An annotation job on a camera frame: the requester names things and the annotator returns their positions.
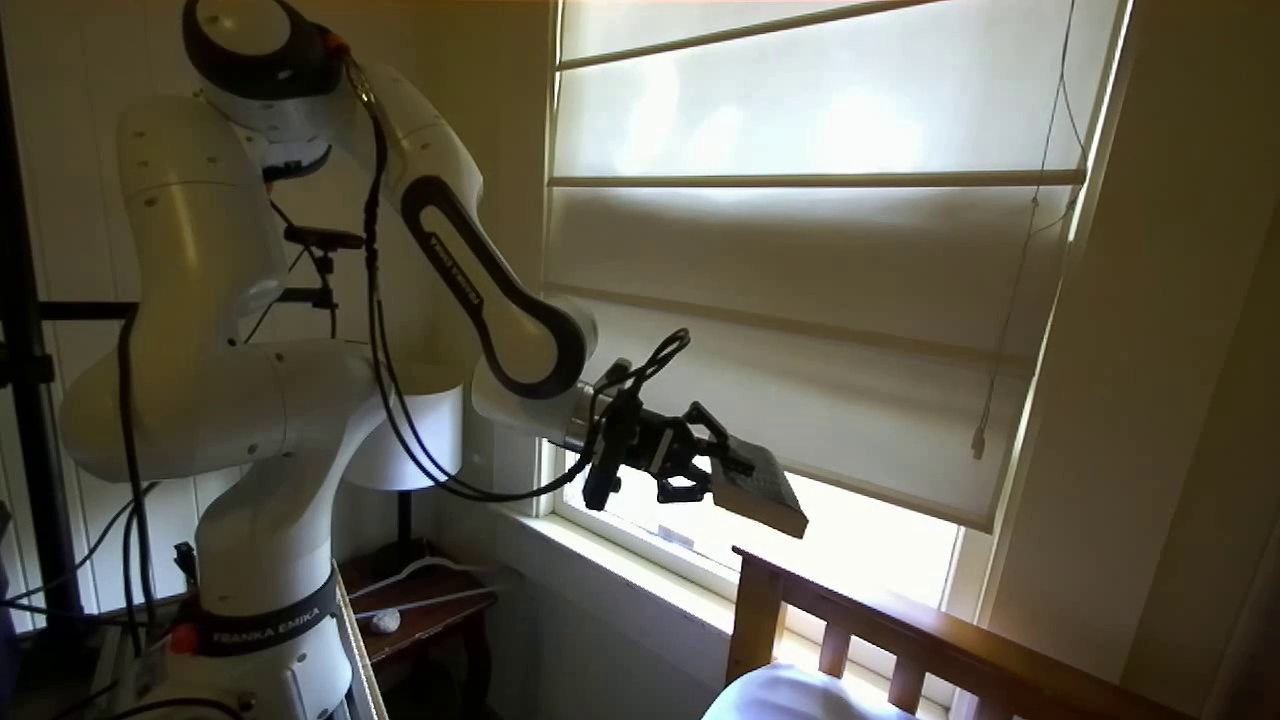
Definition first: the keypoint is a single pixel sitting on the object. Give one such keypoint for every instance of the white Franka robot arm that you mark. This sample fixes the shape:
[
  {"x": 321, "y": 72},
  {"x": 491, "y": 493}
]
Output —
[{"x": 202, "y": 403}]

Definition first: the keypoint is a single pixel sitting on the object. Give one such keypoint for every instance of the black exterior camera bar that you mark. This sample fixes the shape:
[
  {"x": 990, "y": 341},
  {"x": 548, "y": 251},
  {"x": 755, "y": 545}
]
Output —
[{"x": 326, "y": 238}]

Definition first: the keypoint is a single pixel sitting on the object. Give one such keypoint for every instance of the white roman window blind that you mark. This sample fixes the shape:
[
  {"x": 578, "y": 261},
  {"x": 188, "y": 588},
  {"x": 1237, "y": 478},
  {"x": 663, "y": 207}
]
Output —
[{"x": 826, "y": 265}]

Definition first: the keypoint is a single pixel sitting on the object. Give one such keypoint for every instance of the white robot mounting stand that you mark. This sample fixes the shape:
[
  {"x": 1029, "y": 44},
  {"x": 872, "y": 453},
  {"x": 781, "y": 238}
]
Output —
[{"x": 355, "y": 673}]

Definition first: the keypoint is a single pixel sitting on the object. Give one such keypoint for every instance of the white framed window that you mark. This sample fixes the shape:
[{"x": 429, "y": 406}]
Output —
[{"x": 865, "y": 552}]

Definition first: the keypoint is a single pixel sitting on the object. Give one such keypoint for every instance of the black horizontal clamp rod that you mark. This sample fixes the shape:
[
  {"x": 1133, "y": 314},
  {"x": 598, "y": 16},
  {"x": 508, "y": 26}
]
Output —
[{"x": 81, "y": 309}]

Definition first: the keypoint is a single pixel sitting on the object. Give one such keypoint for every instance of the white shade table lamp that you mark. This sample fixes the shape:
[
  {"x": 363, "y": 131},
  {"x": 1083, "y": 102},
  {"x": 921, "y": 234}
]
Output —
[{"x": 381, "y": 468}]

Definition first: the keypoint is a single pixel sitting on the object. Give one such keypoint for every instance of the black vertical stand pole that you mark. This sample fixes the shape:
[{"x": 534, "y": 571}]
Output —
[{"x": 33, "y": 466}]

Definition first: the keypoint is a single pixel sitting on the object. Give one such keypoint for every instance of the white pillow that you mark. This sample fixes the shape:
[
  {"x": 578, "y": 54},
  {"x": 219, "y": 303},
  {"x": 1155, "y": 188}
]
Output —
[{"x": 801, "y": 699}]

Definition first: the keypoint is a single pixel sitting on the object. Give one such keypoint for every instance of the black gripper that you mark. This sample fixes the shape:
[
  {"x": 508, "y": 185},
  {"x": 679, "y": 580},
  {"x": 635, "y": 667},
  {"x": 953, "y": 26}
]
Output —
[{"x": 663, "y": 446}]

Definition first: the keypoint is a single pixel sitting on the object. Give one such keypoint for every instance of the brown wooden bed headboard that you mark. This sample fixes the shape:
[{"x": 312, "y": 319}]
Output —
[{"x": 933, "y": 641}]

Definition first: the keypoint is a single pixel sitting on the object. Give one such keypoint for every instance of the dark wooden nightstand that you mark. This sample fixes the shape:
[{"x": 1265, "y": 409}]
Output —
[{"x": 426, "y": 626}]

